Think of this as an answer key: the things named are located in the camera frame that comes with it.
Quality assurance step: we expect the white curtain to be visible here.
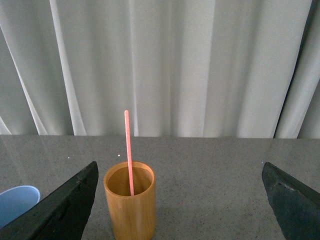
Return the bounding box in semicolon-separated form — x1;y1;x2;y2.
0;0;320;139

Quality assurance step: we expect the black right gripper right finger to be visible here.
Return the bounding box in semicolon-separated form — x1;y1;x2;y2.
261;162;320;240

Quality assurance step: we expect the blue cup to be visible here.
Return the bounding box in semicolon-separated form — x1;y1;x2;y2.
0;185;41;228

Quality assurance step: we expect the bamboo chopstick holder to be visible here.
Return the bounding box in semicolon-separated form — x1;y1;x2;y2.
103;161;156;240

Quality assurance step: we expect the pink chopstick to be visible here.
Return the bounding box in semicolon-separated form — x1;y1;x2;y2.
124;109;135;196

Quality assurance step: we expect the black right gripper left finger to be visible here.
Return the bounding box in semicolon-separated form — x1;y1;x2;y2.
0;161;99;240

